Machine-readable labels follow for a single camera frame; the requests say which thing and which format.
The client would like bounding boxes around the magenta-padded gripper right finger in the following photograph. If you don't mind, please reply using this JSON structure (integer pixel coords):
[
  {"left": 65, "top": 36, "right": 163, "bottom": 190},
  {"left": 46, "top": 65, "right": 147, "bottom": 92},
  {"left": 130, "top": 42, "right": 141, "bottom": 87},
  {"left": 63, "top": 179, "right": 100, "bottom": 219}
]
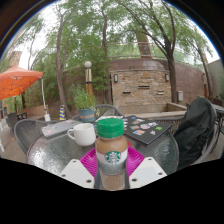
[{"left": 125, "top": 146, "right": 168, "bottom": 190}]

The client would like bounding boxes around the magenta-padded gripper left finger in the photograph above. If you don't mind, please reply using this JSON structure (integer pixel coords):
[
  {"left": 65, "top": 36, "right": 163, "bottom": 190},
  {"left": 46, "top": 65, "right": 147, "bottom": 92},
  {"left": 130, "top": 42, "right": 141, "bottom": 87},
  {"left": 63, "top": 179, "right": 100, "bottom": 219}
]
[{"left": 59, "top": 147, "right": 101, "bottom": 190}]

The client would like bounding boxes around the green-capped coffee drink bottle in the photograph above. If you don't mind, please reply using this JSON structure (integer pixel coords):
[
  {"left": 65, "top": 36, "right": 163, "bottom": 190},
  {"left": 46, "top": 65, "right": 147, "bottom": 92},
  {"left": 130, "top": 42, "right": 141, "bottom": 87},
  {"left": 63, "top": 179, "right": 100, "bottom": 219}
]
[{"left": 94, "top": 117, "right": 129, "bottom": 192}]

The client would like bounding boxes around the white ceramic mug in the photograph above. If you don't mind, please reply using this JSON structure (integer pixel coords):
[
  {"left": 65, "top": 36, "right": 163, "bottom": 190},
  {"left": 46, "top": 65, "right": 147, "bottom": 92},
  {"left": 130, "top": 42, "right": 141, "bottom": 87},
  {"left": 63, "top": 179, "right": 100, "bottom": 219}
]
[{"left": 66, "top": 122, "right": 97, "bottom": 147}]

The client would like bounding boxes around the black laptop with stickers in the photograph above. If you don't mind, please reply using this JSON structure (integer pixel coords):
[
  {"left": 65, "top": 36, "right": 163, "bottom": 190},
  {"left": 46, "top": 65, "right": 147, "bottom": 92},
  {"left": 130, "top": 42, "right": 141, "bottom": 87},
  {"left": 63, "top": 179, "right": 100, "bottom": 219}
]
[{"left": 121, "top": 115, "right": 174, "bottom": 146}]

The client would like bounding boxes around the silver laptop with stickers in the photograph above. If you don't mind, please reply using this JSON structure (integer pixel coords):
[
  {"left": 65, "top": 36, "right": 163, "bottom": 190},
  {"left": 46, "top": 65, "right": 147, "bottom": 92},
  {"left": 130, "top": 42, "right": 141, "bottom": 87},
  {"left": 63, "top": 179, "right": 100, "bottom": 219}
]
[{"left": 41, "top": 119, "right": 81, "bottom": 138}]

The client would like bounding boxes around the black jacket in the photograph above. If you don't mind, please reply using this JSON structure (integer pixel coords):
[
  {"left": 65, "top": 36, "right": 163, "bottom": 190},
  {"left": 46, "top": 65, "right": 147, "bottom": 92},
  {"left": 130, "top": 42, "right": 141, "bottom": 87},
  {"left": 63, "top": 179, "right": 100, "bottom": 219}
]
[{"left": 173, "top": 97, "right": 218, "bottom": 171}]

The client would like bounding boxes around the blue yellow striped cone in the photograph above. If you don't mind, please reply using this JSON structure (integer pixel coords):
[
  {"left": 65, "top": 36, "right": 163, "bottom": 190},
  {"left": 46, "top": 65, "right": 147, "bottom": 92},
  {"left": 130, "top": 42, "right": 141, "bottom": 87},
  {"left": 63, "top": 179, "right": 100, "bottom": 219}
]
[{"left": 59, "top": 104, "right": 67, "bottom": 122}]

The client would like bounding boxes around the grey mesh patio chair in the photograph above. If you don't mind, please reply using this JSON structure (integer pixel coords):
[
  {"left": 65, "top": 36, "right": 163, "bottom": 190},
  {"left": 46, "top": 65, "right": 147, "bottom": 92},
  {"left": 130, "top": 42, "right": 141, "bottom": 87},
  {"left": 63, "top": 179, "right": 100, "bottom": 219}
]
[
  {"left": 13, "top": 118, "right": 51, "bottom": 156},
  {"left": 94, "top": 103, "right": 124, "bottom": 118},
  {"left": 193, "top": 103, "right": 224, "bottom": 164}
]

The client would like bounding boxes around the potted green plant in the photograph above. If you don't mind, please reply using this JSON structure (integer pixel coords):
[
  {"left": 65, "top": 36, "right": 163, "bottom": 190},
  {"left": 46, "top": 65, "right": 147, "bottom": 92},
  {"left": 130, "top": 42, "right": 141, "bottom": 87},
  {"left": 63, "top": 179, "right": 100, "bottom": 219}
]
[{"left": 71, "top": 84, "right": 98, "bottom": 123}]

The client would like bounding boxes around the wooden bench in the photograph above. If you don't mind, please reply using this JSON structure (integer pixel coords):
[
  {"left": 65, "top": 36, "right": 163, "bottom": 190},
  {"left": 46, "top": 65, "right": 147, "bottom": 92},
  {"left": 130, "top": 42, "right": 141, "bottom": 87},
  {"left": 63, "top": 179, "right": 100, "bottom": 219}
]
[{"left": 22, "top": 104, "right": 46, "bottom": 118}]

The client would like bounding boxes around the dark patio chair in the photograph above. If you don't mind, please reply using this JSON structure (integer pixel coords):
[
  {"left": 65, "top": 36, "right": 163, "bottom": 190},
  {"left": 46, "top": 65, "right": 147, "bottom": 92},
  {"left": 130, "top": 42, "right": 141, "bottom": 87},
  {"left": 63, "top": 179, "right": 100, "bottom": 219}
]
[{"left": 4, "top": 112, "right": 28, "bottom": 129}]

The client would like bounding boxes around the orange patio canopy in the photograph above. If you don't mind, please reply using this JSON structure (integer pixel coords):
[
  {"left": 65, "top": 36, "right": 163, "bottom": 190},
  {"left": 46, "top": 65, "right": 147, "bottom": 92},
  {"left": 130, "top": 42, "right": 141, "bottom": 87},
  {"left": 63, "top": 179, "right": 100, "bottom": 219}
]
[{"left": 0, "top": 63, "right": 44, "bottom": 101}]

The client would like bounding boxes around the globe-topped lamp post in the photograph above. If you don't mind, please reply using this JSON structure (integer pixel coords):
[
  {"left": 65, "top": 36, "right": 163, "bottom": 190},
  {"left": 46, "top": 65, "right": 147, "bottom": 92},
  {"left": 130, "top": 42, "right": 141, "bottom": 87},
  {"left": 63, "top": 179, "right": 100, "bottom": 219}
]
[{"left": 83, "top": 60, "right": 94, "bottom": 98}]

